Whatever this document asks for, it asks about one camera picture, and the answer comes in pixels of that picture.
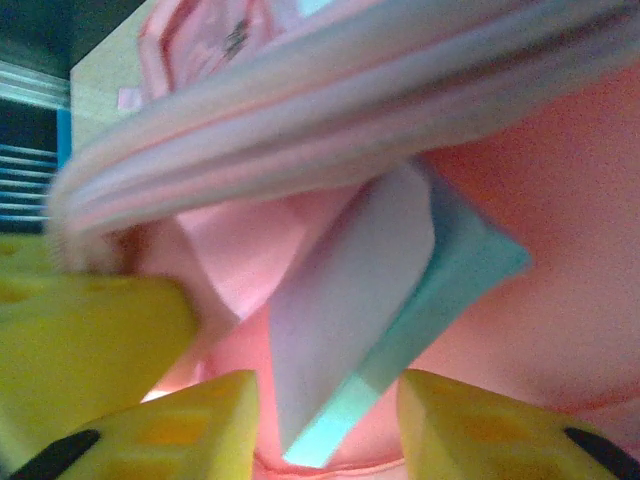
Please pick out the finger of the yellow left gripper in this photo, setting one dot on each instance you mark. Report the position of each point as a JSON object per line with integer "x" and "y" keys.
{"x": 20, "y": 252}
{"x": 90, "y": 340}

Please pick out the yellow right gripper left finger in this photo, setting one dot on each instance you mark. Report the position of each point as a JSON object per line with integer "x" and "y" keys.
{"x": 175, "y": 430}

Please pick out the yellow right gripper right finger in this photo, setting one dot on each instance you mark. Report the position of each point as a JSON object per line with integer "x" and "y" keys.
{"x": 490, "y": 440}

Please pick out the light blue sticky notepad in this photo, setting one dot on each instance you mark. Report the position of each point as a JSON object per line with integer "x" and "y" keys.
{"x": 350, "y": 300}

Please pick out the pink backpack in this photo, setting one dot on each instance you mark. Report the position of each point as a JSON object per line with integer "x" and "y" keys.
{"x": 550, "y": 250}

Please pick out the blue table edge strip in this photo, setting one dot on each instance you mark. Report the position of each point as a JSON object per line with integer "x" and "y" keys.
{"x": 64, "y": 135}

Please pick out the aluminium side rail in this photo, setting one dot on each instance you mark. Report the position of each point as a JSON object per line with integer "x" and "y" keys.
{"x": 30, "y": 85}

